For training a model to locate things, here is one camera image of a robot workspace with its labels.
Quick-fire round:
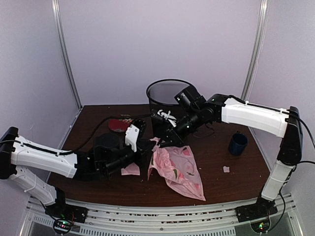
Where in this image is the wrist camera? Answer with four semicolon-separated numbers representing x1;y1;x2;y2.
125;119;147;152
151;109;177;128

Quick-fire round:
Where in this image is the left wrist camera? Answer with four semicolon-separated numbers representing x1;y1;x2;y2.
125;119;147;152

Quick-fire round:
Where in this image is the pink plastic trash bag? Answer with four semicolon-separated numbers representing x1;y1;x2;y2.
148;144;206;201

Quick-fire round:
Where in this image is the red floral plate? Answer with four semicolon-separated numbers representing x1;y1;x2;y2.
108;115;134;133

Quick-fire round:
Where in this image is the aluminium frame post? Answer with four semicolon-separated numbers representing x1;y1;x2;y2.
51;0;83;110
239;0;269;107

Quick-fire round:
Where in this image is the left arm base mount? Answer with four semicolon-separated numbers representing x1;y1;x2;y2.
41;203;88;236

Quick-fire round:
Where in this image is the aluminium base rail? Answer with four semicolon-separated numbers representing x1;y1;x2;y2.
17;194;306;236

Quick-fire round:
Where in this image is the right aluminium frame post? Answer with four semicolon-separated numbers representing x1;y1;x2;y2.
239;0;269;107

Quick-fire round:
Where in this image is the torn pink bag piece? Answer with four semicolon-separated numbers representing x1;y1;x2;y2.
121;163;140;176

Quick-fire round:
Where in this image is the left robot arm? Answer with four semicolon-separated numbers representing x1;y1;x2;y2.
0;125;156;218

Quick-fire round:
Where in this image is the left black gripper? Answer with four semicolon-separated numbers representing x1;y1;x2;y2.
103;139;156;176

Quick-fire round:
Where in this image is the left aluminium frame post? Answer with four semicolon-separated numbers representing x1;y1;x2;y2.
51;0;83;110

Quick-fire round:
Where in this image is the small pink bag scrap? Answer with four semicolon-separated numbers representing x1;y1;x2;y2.
223;166;230;173

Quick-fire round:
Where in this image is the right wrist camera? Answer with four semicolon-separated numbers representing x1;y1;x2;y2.
151;109;177;128

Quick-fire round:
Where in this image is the black mesh trash bin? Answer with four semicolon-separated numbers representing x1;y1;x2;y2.
146;78;197;138

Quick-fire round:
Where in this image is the dark blue cup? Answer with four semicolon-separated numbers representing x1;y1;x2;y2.
228;132;249;156

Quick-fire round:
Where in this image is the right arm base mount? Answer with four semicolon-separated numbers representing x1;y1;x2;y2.
235;203;278;234

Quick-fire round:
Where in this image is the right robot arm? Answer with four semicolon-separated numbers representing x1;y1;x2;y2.
162;86;307;217

